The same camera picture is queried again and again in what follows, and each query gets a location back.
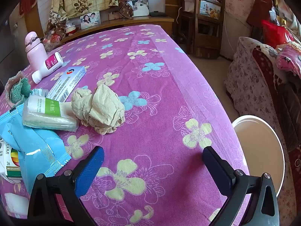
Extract white paper piece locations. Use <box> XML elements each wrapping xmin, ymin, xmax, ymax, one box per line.
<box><xmin>5</xmin><ymin>192</ymin><xmax>30</xmax><ymax>217</ymax></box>

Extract floral covered sofa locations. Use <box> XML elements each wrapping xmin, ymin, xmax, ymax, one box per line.
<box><xmin>226</xmin><ymin>36</ymin><xmax>301</xmax><ymax>226</ymax></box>

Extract clear packet green label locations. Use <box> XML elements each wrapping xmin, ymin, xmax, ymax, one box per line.
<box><xmin>22</xmin><ymin>96</ymin><xmax>78</xmax><ymax>132</ymax></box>

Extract large wedding photo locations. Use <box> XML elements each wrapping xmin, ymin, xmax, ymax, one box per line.
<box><xmin>132</xmin><ymin>0</ymin><xmax>150</xmax><ymax>17</ymax></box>

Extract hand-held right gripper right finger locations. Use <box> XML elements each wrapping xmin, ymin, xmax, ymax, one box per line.
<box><xmin>203</xmin><ymin>146</ymin><xmax>279</xmax><ymax>226</ymax></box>

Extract beige tissue paper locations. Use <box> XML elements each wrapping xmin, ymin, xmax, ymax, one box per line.
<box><xmin>71</xmin><ymin>84</ymin><xmax>126</xmax><ymax>136</ymax></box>

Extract white bottle magenta label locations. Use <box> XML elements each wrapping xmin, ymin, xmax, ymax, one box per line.
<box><xmin>31</xmin><ymin>52</ymin><xmax>63</xmax><ymax>84</ymax></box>

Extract blue snack packet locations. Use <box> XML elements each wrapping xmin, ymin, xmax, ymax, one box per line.
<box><xmin>0</xmin><ymin>109</ymin><xmax>72</xmax><ymax>193</ymax></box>

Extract brown patterned cloth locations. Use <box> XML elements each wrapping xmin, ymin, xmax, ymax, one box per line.
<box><xmin>118</xmin><ymin>0</ymin><xmax>138</xmax><ymax>19</ymax></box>

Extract dark brown clothing pile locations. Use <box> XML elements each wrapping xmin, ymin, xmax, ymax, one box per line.
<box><xmin>280</xmin><ymin>75</ymin><xmax>301</xmax><ymax>151</ymax></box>

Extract white plastic bucket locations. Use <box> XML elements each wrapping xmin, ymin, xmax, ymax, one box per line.
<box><xmin>231</xmin><ymin>115</ymin><xmax>286</xmax><ymax>198</ymax></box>

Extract pink printed blanket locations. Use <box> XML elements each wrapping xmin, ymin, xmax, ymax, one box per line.
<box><xmin>276</xmin><ymin>41</ymin><xmax>301</xmax><ymax>78</ymax></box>

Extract purple floral tablecloth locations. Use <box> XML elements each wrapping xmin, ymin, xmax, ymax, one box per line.
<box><xmin>0</xmin><ymin>24</ymin><xmax>251</xmax><ymax>226</ymax></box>

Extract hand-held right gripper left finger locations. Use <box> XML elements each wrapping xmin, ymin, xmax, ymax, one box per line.
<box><xmin>28</xmin><ymin>146</ymin><xmax>105</xmax><ymax>226</ymax></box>

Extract green and pink knitted cloth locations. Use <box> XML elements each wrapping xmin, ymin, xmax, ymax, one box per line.
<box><xmin>4</xmin><ymin>71</ymin><xmax>31</xmax><ymax>107</ymax></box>

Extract pink water bottle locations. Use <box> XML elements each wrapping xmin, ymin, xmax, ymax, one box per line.
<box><xmin>25</xmin><ymin>32</ymin><xmax>47</xmax><ymax>72</ymax></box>

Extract plastic wrapped decor bundle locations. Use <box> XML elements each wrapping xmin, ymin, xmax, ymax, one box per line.
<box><xmin>43</xmin><ymin>19</ymin><xmax>78</xmax><ymax>52</ymax></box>

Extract white and blue medicine box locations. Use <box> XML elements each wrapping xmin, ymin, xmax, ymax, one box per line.
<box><xmin>46</xmin><ymin>66</ymin><xmax>86</xmax><ymax>103</ymax></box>

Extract dark wooden chair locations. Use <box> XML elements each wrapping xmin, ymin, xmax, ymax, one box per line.
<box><xmin>176</xmin><ymin>0</ymin><xmax>226</xmax><ymax>59</ymax></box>

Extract small framed couple photo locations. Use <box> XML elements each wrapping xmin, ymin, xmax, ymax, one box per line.
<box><xmin>80</xmin><ymin>11</ymin><xmax>101</xmax><ymax>30</ymax></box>

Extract dark red patterned throw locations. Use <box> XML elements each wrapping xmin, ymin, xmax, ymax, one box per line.
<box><xmin>252</xmin><ymin>45</ymin><xmax>301</xmax><ymax>193</ymax></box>

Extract pink floral mattress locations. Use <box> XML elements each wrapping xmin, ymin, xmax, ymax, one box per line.
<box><xmin>213</xmin><ymin>0</ymin><xmax>257</xmax><ymax>24</ymax></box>

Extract white medicine box colourful stripes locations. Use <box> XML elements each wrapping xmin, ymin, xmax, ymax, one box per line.
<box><xmin>0</xmin><ymin>139</ymin><xmax>23</xmax><ymax>184</ymax></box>

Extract red plastic bag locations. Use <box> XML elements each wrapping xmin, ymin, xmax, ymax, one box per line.
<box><xmin>261</xmin><ymin>20</ymin><xmax>294</xmax><ymax>49</ymax></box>

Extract dark red hanging garment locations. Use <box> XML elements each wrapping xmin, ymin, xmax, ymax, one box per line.
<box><xmin>246</xmin><ymin>0</ymin><xmax>274</xmax><ymax>27</ymax></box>

